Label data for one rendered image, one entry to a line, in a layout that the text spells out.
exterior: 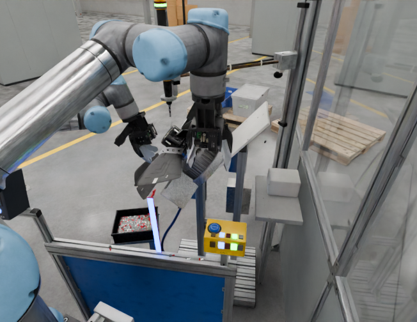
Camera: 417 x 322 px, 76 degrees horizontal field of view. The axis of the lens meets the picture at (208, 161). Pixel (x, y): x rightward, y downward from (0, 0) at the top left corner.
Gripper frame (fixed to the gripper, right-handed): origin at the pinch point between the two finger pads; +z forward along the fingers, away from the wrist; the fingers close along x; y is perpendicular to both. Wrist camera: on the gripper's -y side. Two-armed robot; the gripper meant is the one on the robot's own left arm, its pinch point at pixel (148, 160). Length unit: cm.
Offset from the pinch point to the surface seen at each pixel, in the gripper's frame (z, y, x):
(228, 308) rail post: 85, 12, -15
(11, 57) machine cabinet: -63, -462, 419
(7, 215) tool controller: 1, -56, -22
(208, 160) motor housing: 20.2, 15.1, 24.7
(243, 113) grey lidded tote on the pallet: 115, -4, 290
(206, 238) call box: 27.6, 19.6, -18.5
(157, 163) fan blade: 8.6, -3.4, 10.9
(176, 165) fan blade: 10.3, 6.1, 9.1
